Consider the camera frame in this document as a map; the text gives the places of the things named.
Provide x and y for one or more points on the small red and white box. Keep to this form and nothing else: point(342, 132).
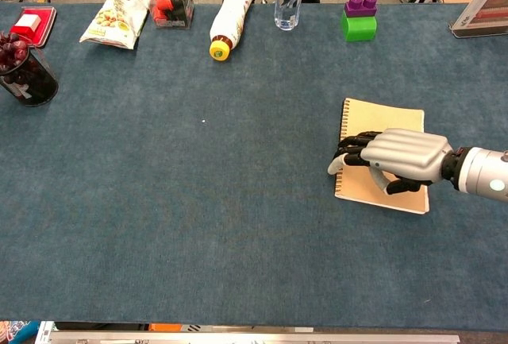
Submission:
point(27, 23)

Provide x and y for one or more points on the green building block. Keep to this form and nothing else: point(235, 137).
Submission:
point(357, 30)

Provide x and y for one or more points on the red flat tray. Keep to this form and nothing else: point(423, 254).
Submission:
point(47, 22)

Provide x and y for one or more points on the black cup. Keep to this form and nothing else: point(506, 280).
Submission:
point(35, 86)

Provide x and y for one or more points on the white snack bag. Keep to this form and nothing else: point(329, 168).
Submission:
point(115, 18)

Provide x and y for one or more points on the blue printed package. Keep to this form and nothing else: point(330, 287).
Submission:
point(16, 332)

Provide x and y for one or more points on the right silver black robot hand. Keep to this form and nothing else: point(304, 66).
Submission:
point(409, 153)

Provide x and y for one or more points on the purple building block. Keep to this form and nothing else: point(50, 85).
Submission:
point(359, 8)

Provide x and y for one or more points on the white bottle with yellow cap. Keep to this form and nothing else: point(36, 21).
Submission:
point(232, 14)

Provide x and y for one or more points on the spiral notebook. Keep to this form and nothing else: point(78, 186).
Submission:
point(381, 115)

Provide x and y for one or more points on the aluminium profile rail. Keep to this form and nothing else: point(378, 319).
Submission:
point(278, 339)

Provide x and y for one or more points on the dark red grapes bunch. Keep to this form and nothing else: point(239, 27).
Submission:
point(12, 52)

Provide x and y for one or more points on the blue felt table cloth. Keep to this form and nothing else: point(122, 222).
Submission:
point(158, 201)

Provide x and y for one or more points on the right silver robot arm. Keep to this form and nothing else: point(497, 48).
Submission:
point(480, 173)

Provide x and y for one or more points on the orange flat object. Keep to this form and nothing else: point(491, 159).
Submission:
point(164, 327)

